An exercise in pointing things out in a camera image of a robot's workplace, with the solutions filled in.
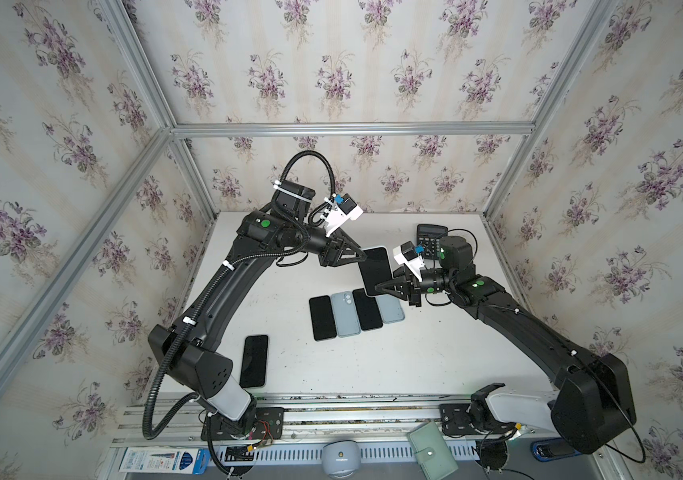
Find black phone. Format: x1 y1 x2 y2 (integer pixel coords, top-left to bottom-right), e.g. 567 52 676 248
359 246 393 297
239 335 269 388

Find light blue phone case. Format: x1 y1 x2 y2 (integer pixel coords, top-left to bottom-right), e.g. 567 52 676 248
330 291 361 338

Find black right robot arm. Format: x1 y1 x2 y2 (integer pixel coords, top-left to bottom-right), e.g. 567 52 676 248
375 235 637 454

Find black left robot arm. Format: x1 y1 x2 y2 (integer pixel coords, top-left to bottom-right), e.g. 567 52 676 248
141 150 367 440

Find black desk calculator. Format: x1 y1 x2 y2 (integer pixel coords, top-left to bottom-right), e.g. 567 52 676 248
417 224 449 260

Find green wallet pouch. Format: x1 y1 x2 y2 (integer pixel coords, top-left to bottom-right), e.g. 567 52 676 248
407 422 459 480

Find grey round device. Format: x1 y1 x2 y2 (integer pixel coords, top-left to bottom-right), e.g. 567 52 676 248
321 440 363 479

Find black round puck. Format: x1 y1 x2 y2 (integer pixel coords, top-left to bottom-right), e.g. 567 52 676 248
475 441 509 471

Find blue handheld device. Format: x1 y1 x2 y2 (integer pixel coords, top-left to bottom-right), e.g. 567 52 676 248
531 439 577 463

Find blue white box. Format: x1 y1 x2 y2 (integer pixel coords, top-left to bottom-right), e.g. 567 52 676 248
119 447 211 475

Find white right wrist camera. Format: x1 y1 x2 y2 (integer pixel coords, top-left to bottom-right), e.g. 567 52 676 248
393 241 425 281

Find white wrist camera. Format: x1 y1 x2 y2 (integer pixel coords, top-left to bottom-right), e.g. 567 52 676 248
321 194 363 237
393 241 425 281

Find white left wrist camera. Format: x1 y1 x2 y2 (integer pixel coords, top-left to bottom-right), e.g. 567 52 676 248
321 194 363 237

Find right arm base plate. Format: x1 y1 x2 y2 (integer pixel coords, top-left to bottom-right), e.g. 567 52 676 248
439 402 517 437

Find white perforated cable tray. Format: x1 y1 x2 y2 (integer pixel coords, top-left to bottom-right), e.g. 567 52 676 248
216 439 479 466

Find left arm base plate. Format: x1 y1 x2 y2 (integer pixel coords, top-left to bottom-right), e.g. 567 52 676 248
201 407 285 442

